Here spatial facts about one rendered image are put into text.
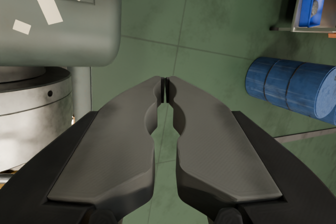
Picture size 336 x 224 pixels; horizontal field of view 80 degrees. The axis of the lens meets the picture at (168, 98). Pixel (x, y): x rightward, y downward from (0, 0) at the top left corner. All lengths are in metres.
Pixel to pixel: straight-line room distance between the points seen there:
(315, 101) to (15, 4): 2.21
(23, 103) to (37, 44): 0.10
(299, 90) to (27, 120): 2.18
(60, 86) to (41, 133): 0.09
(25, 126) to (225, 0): 2.07
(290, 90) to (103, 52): 2.13
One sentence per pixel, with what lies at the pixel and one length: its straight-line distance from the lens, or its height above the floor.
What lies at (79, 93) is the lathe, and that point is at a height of 0.54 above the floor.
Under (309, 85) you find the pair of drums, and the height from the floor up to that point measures 0.70.
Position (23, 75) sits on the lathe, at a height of 1.16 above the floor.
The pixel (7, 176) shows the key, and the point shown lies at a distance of 0.33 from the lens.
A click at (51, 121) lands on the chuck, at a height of 1.19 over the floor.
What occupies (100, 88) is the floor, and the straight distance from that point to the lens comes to 1.67.
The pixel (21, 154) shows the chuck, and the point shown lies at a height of 1.22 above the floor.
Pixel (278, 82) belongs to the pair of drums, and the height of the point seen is 0.41.
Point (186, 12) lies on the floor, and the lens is 1.94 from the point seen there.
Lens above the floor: 1.57
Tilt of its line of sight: 54 degrees down
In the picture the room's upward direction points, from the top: 119 degrees clockwise
